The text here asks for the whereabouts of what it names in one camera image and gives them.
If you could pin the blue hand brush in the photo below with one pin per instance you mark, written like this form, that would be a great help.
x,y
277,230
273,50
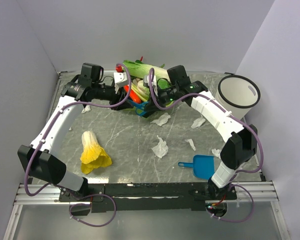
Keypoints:
x,y
139,108

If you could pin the white trash bin black rim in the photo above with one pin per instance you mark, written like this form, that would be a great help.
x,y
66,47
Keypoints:
x,y
237,94

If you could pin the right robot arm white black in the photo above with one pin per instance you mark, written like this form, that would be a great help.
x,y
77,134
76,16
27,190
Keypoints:
x,y
240,140

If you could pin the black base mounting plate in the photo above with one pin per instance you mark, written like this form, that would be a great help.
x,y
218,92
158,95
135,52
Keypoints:
x,y
151,196

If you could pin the paper scrap near tray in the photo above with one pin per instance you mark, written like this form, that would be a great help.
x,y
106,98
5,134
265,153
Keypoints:
x,y
163,119

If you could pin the short napa cabbage toy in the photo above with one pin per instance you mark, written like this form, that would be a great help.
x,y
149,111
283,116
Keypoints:
x,y
143,90

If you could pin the large centre paper scrap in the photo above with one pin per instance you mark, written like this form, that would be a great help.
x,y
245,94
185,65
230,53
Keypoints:
x,y
161,149

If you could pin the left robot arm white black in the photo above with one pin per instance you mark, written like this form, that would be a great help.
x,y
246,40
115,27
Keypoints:
x,y
39,158

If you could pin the paper scrap right of centre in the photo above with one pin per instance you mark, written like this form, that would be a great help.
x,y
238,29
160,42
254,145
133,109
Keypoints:
x,y
198,122

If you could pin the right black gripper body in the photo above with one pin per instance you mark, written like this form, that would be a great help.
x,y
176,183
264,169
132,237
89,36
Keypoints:
x,y
165,96

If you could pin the green vegetable tray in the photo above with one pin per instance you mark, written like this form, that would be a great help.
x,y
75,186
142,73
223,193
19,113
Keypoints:
x,y
156,83

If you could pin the small narrow paper scrap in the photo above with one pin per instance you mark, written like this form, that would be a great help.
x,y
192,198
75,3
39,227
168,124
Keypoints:
x,y
191,143

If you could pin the paper scrap far left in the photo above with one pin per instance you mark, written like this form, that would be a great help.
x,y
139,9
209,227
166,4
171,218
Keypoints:
x,y
86,109

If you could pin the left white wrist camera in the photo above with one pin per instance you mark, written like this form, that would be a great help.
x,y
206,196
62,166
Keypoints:
x,y
120,79

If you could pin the blue dustpan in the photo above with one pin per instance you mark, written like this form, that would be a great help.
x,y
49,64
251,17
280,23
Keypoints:
x,y
203,166

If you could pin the aluminium rail frame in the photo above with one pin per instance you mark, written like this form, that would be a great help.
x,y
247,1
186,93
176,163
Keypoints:
x,y
261,191

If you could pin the long napa cabbage toy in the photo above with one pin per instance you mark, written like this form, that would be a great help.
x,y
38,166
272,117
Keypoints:
x,y
139,70

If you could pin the orange carrot toy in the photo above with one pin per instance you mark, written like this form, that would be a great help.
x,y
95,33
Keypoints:
x,y
134,97

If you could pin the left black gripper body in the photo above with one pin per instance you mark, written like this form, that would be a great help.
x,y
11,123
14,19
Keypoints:
x,y
114,100

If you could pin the paper scrap near dustpan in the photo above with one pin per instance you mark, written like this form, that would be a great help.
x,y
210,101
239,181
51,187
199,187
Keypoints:
x,y
216,153

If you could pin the yellow white cabbage toy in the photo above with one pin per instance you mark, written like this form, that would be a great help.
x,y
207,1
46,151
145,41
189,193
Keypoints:
x,y
93,156

